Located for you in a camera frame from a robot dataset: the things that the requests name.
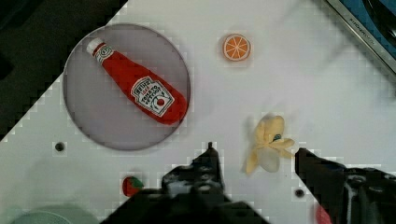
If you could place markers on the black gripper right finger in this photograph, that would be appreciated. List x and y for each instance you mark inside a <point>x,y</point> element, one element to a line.
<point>348,195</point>

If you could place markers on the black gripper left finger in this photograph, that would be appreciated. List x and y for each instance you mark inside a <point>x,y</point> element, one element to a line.
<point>189,194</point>

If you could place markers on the yellow plush peeled banana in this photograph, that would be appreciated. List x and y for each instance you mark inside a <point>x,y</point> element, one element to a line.
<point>269,146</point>

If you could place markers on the silver black toaster oven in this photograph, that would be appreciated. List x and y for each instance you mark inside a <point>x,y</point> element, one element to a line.
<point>374,23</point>

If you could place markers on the pink strawberry toy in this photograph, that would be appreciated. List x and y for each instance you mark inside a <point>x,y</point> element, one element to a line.
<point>322,217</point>

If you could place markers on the red plush ketchup bottle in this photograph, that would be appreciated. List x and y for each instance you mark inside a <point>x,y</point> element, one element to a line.
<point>149,92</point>

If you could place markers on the round grey plate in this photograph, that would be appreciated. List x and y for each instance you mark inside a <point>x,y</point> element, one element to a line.
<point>95,102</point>

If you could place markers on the orange slice toy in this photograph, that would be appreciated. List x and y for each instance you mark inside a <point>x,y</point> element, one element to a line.
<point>236,48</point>

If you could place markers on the green cup with handle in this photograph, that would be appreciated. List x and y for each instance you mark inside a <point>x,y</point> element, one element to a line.
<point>56,214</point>

